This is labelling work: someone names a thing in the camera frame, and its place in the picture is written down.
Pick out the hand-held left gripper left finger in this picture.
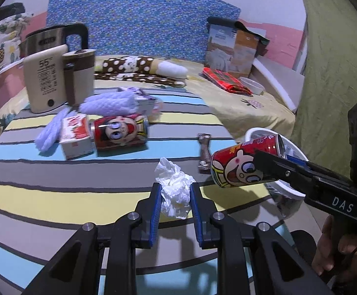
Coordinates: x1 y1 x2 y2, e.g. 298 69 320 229
25 183 163 295

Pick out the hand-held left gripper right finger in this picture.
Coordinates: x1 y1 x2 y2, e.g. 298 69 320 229
190 182 329 295

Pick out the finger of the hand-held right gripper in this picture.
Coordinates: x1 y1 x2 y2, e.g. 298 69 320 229
287 155 351 188
254 149 320 195

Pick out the white trash bin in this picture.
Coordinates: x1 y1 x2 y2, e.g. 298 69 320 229
244 127 309 219

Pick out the white tissue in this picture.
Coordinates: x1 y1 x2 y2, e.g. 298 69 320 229
154 157 196 220

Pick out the red cartoon drink can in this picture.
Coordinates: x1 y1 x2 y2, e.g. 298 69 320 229
211 133 288 189
89 114 150 152

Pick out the white foam net sleeve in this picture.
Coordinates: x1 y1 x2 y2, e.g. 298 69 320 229
80 92 136 115
36 109 72 152

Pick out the person's right hand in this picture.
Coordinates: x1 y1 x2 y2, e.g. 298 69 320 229
313 217 357 276

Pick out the brown candy wrapper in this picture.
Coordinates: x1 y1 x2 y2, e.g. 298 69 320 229
197 133 213 173

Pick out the yellow bedsheet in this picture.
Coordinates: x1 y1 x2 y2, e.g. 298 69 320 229
0 54 296 148

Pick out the white round bowl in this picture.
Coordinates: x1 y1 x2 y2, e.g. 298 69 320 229
240 77 265 96

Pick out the striped tablecloth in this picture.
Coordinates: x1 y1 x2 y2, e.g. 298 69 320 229
0 88 289 295

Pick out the red plaid cloth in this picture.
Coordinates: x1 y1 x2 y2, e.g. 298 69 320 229
202 67 254 96

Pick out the red and white carton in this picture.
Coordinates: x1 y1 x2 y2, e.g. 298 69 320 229
59 114 94 160

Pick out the purple and white packet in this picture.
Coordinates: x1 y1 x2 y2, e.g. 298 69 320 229
120 87 164 120

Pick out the green curtain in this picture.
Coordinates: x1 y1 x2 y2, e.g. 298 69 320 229
290 0 357 173

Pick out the printed bedding package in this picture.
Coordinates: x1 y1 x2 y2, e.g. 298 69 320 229
205 17 271 79

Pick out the brown polka dot blanket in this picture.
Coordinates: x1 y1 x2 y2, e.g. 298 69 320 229
93 55 188 88

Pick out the beige cup with brown lid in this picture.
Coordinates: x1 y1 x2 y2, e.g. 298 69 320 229
62 48 96 105

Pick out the beige electric water heater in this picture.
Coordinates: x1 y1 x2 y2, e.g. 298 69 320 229
23 44 70 114

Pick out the blue patterned mattress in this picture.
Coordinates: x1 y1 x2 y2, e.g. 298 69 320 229
46 0 240 65

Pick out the steel electric kettle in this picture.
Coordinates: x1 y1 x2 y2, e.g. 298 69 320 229
19 23 89 60

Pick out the pineapple print pillow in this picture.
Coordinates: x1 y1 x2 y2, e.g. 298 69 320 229
0 12 35 80

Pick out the white bed rail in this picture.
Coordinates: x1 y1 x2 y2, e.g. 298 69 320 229
252 58 305 111

